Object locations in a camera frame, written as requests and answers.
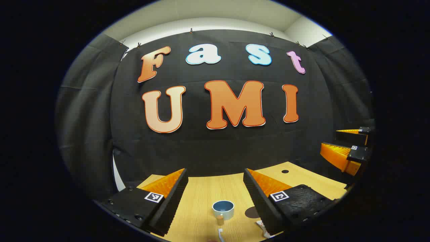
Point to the wooden desktop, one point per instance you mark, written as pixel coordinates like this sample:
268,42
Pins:
205,191

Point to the dark round coaster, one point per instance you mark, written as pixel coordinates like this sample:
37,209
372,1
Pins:
250,212

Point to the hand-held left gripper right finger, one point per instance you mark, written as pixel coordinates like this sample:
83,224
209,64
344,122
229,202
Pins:
258,201

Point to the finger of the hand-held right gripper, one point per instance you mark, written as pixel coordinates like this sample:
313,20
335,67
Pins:
352,137
359,155

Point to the white toothpaste tube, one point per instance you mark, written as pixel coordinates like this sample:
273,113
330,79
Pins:
261,226

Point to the black backdrop cloth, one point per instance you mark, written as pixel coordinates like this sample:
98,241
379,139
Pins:
215,148

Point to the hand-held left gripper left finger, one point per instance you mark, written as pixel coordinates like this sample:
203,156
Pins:
171,205

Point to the white toothbrush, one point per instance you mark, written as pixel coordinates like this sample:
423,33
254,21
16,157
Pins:
220,234

